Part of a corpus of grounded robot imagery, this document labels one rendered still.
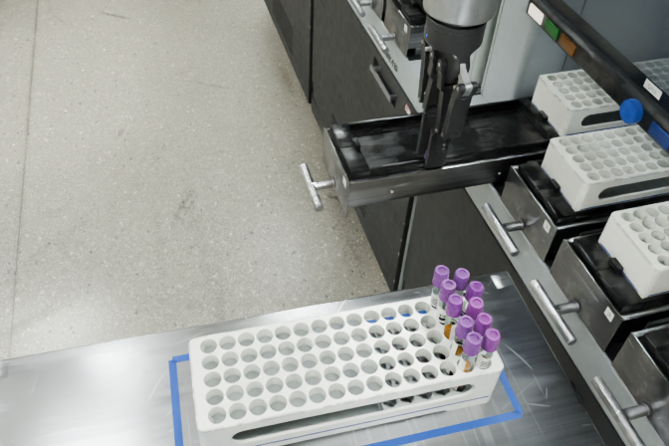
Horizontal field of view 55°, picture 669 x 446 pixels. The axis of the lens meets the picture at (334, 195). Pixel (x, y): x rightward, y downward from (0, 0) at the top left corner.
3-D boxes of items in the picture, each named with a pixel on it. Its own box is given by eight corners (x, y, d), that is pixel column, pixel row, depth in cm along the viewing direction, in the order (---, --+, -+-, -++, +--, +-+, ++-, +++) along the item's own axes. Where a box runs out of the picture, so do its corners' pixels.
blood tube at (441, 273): (431, 327, 73) (443, 261, 66) (441, 336, 72) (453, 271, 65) (420, 334, 72) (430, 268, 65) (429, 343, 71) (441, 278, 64)
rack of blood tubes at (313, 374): (457, 323, 74) (467, 289, 70) (493, 401, 67) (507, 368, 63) (194, 371, 68) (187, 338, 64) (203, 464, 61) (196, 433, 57)
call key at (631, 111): (623, 112, 81) (632, 93, 79) (638, 127, 79) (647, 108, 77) (615, 114, 80) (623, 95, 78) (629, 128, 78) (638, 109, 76)
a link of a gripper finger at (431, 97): (434, 55, 85) (430, 48, 85) (418, 115, 93) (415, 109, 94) (462, 51, 85) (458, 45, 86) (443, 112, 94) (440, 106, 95)
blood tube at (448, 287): (427, 344, 71) (438, 279, 64) (441, 341, 72) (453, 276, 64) (432, 356, 70) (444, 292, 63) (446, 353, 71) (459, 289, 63)
